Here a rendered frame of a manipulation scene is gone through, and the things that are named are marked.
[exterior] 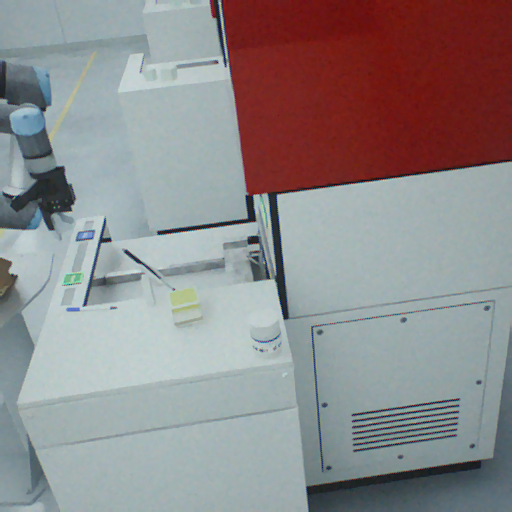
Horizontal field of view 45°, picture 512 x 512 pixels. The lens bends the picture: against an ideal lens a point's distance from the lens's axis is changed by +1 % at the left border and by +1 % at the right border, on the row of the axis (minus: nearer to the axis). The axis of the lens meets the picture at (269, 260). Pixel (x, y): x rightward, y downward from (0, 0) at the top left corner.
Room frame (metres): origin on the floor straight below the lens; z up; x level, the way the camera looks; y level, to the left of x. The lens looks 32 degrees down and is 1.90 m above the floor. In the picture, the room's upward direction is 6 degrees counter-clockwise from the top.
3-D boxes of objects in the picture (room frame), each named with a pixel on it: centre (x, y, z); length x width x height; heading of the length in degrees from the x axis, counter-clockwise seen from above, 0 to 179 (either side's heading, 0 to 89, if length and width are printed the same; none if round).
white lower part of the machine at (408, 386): (1.83, -0.34, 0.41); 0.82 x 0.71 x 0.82; 3
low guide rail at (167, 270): (1.73, 0.28, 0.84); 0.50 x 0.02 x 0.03; 93
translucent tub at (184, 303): (1.27, 0.23, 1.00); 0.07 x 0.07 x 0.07; 12
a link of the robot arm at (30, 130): (1.53, 0.56, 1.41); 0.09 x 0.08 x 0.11; 17
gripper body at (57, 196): (1.53, 0.55, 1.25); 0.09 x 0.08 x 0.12; 93
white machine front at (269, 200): (1.81, 0.00, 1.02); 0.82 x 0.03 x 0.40; 3
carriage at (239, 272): (1.60, 0.10, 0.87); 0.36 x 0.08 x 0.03; 3
